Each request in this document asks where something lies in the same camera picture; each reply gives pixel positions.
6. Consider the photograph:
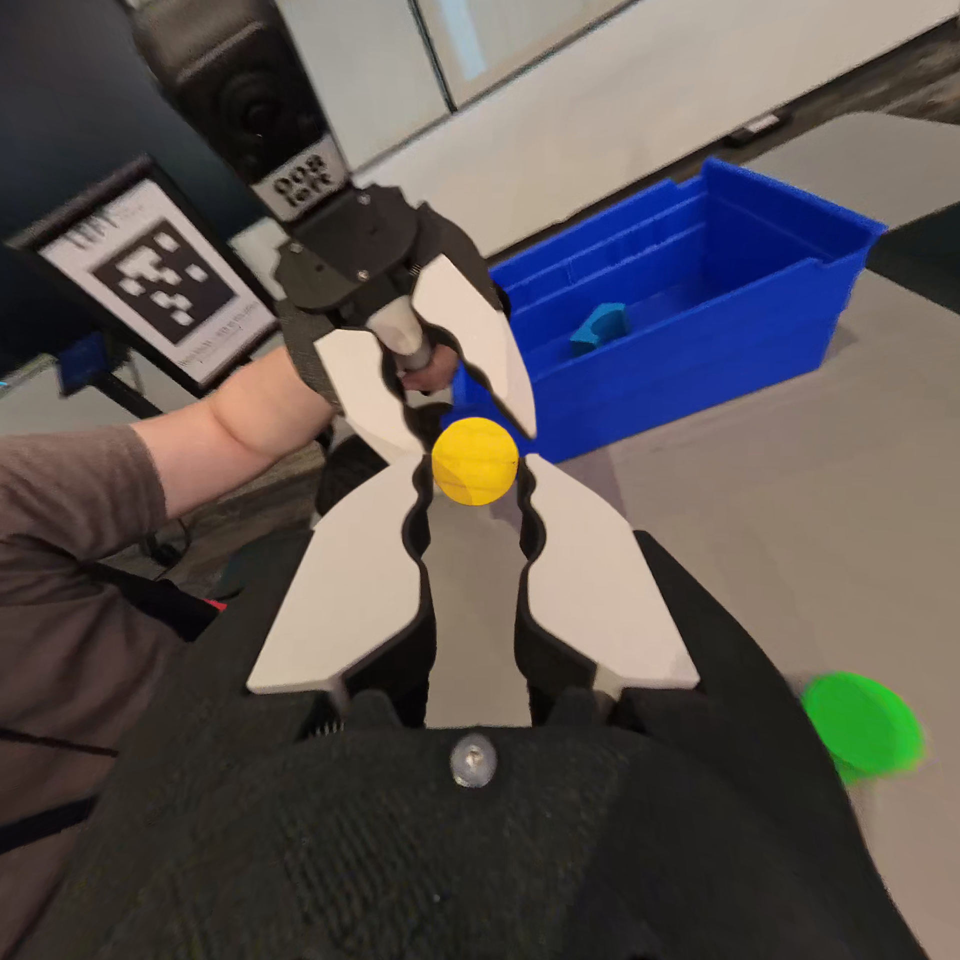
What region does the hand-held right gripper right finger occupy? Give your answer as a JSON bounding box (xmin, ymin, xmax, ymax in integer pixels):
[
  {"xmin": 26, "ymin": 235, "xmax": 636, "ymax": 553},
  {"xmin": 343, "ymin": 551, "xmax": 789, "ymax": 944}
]
[{"xmin": 513, "ymin": 450, "xmax": 702, "ymax": 693}]

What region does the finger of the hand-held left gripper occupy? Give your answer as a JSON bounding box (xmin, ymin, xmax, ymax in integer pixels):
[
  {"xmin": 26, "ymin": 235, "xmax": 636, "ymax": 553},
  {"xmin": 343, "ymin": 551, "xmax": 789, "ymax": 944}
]
[
  {"xmin": 417, "ymin": 251, "xmax": 540, "ymax": 442},
  {"xmin": 311, "ymin": 318, "xmax": 436, "ymax": 469}
]

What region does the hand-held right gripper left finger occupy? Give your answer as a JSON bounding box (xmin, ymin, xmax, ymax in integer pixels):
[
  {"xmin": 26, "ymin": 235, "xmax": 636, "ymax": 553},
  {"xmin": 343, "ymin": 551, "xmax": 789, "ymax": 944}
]
[{"xmin": 246, "ymin": 458, "xmax": 438, "ymax": 696}]

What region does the blue arch block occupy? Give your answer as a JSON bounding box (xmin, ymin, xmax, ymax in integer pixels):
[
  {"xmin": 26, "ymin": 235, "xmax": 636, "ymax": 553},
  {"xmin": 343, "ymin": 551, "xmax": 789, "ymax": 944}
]
[{"xmin": 566, "ymin": 302, "xmax": 631, "ymax": 355}]

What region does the yellow cylinder block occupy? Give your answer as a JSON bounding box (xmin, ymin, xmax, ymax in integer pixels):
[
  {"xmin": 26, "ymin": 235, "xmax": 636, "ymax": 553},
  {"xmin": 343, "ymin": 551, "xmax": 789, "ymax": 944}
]
[{"xmin": 431, "ymin": 416, "xmax": 523, "ymax": 508}]

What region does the blue plastic bin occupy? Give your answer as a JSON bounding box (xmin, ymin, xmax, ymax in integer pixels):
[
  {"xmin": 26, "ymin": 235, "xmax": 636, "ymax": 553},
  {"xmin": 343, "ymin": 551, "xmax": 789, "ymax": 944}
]
[{"xmin": 450, "ymin": 155, "xmax": 889, "ymax": 466}]

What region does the green cylinder block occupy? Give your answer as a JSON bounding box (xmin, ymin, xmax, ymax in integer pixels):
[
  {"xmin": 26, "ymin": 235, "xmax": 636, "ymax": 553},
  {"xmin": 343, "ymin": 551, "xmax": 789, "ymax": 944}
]
[{"xmin": 800, "ymin": 671, "xmax": 927, "ymax": 786}]

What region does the person's left forearm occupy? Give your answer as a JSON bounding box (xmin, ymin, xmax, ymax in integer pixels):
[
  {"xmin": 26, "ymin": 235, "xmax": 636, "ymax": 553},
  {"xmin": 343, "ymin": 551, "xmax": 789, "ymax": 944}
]
[{"xmin": 128, "ymin": 342, "xmax": 339, "ymax": 523}]

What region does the glass window panel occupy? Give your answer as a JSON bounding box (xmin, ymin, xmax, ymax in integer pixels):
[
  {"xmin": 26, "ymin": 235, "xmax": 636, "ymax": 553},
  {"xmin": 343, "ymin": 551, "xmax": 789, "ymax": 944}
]
[{"xmin": 270, "ymin": 0, "xmax": 646, "ymax": 174}]

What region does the framed marker sign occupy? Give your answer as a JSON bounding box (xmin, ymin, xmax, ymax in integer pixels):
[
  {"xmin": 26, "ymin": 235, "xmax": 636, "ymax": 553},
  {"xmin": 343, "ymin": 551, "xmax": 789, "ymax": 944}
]
[{"xmin": 5, "ymin": 155, "xmax": 286, "ymax": 394}]

